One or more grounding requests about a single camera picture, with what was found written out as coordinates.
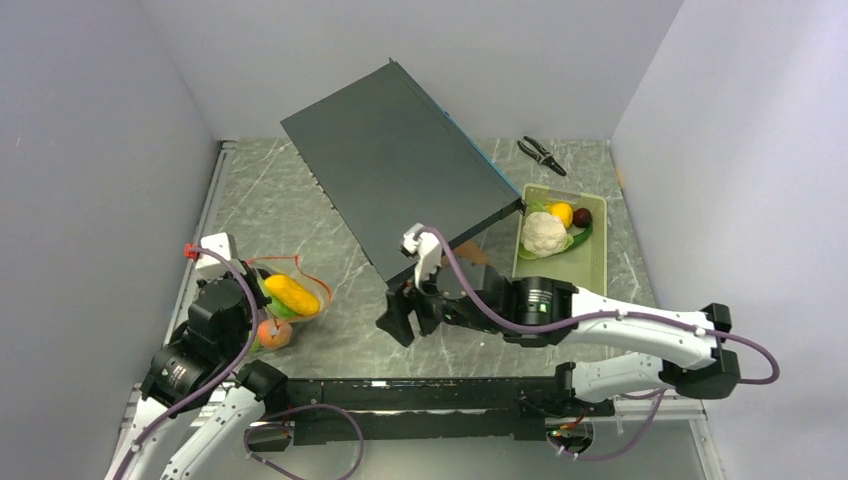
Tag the aluminium frame profile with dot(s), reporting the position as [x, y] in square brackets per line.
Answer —
[199, 218]

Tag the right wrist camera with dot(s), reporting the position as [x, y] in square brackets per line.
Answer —
[426, 249]

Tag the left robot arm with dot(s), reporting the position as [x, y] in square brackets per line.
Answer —
[201, 349]

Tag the orange fruit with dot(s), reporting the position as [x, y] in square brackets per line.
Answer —
[273, 334]

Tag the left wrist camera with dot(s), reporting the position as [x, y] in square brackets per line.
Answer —
[213, 256]

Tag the dark grey network switch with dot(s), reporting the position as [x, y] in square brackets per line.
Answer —
[389, 157]

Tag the wooden base board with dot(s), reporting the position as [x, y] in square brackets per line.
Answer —
[472, 252]

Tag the light green plastic basket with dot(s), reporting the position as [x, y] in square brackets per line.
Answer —
[584, 265]

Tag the white cauliflower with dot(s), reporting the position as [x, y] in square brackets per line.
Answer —
[543, 235]

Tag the yellow corn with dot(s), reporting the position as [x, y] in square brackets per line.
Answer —
[292, 294]

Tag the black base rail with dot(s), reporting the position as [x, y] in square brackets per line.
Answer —
[318, 411]

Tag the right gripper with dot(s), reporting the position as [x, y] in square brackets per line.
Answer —
[401, 302]

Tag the red apple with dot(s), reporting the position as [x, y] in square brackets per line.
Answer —
[582, 218]

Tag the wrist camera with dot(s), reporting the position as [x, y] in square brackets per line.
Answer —
[426, 249]
[213, 256]

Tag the yellow pepper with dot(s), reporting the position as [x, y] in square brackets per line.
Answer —
[563, 211]

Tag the black pliers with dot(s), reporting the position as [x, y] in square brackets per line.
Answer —
[535, 150]

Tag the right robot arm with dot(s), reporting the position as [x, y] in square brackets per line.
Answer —
[661, 350]

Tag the clear zip top bag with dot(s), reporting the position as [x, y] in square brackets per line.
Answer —
[266, 266]

